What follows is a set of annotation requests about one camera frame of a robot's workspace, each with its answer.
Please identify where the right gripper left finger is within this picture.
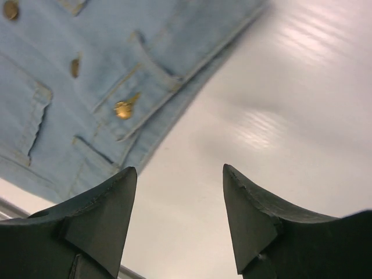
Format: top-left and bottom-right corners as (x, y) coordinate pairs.
(1, 167), (137, 278)

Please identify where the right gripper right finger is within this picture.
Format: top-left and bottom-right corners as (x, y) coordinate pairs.
(223, 164), (371, 278)

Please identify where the light blue denim skirt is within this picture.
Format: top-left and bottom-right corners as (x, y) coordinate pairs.
(1, 0), (267, 203)

